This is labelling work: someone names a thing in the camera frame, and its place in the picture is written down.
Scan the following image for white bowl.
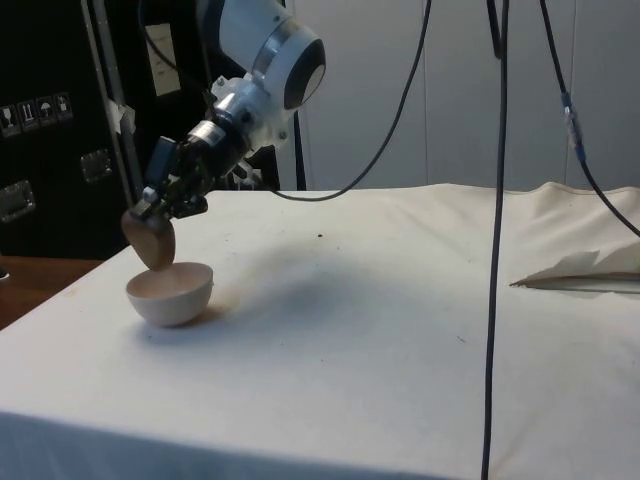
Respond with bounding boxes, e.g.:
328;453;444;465
125;261;217;329

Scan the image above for black cabinet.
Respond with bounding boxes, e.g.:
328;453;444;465
0;0;282;261

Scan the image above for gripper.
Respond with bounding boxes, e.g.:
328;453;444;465
130;117;257;222

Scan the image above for black stand leg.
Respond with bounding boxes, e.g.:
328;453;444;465
486;0;507;58

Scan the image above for black cable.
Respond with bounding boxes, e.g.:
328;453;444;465
141;0;219;124
272;0;434;203
538;0;640;236
480;0;511;480

